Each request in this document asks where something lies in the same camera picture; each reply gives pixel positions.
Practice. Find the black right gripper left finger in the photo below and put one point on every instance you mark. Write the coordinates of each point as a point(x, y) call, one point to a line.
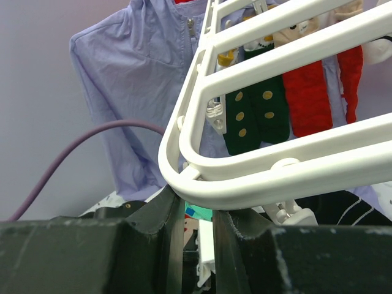
point(142, 253)

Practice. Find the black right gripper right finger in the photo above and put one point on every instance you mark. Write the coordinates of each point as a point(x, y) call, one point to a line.
point(253, 255)

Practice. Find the white hanger clip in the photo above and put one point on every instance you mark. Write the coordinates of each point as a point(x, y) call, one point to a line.
point(206, 255)
point(289, 213)

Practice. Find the black white striped sock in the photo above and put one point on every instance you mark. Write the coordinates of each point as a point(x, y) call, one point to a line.
point(343, 208)

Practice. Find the white clip sock hanger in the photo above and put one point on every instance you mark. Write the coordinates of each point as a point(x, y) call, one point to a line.
point(169, 156)

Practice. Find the mint green sock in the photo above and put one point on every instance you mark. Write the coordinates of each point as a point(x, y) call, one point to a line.
point(197, 212)

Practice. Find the dark green dotted sock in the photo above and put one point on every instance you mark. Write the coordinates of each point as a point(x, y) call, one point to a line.
point(255, 115)

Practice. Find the red hanging sock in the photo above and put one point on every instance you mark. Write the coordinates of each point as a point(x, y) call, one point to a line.
point(324, 94)

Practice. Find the lavender hanging shirt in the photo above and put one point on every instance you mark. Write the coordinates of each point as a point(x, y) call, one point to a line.
point(133, 65)

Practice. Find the white black-striped hanging sock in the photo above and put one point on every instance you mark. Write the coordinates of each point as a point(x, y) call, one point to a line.
point(378, 50)

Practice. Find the red hanging garment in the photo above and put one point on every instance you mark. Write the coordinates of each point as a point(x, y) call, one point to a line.
point(182, 1)

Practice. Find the beige cat-face sock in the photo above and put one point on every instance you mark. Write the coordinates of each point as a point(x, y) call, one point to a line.
point(314, 24)

